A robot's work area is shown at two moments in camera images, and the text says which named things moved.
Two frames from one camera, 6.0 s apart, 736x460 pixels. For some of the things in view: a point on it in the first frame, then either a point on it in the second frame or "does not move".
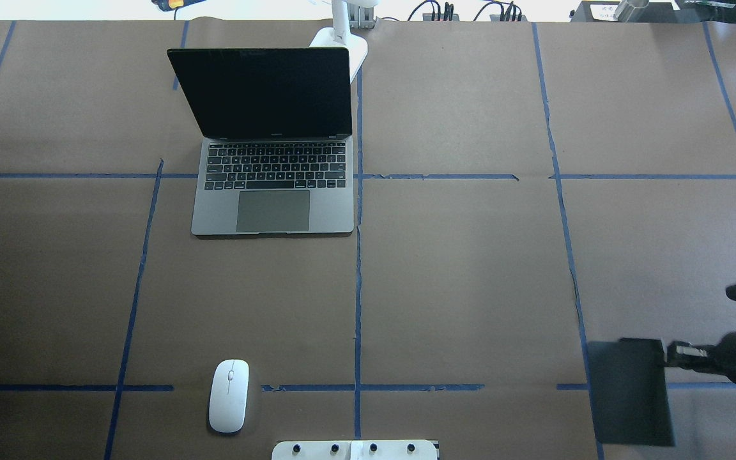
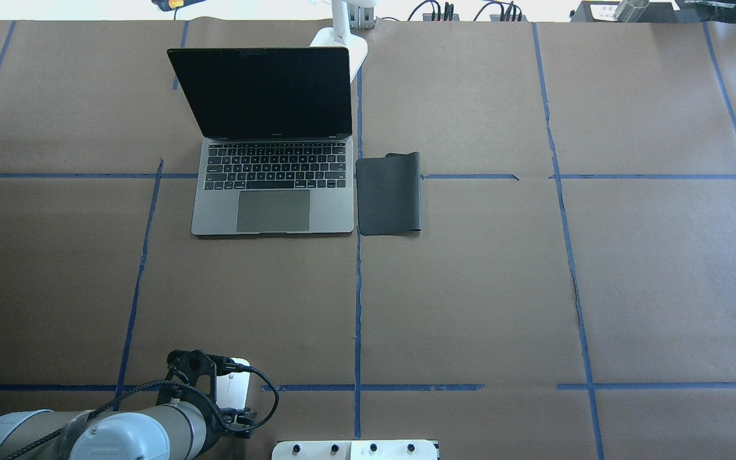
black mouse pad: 629,386 → 389,194
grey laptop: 276,152 does not move
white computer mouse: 229,395 does not move
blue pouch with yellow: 170,5 does not move
